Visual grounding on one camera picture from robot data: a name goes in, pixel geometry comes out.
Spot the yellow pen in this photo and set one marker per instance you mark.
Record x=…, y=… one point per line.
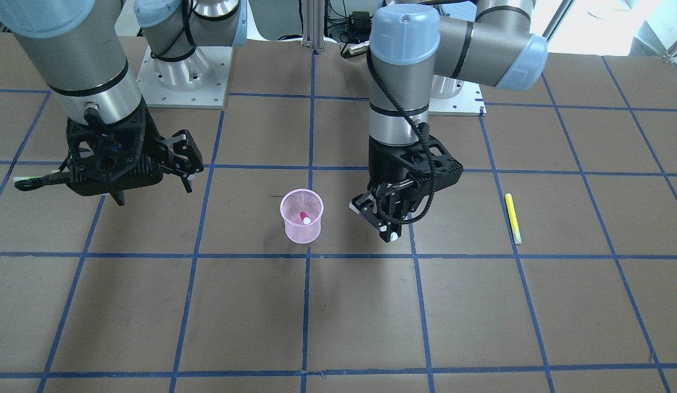
x=512, y=216

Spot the silver metal connector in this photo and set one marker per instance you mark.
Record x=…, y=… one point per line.
x=357, y=50

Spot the green pen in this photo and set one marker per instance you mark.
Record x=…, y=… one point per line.
x=25, y=181

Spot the aluminium profile post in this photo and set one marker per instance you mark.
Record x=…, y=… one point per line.
x=313, y=24

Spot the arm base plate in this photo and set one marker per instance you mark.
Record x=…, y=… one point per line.
x=199, y=82
x=449, y=96

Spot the black power adapter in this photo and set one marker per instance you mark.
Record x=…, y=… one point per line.
x=359, y=21

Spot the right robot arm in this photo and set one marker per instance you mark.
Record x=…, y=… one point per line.
x=75, y=48

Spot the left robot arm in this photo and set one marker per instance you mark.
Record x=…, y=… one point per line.
x=410, y=43

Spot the purple pen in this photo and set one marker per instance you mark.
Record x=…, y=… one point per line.
x=387, y=231

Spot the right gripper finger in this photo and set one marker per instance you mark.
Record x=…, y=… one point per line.
x=118, y=197
x=182, y=157

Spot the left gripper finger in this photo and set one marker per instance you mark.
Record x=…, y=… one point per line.
x=391, y=204

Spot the pink pen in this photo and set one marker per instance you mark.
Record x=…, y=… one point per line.
x=305, y=218

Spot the pink mesh cup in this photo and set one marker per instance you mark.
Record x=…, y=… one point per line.
x=301, y=210

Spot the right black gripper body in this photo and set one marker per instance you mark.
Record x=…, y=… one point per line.
x=151, y=136

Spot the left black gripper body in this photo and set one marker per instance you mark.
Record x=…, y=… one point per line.
x=383, y=164

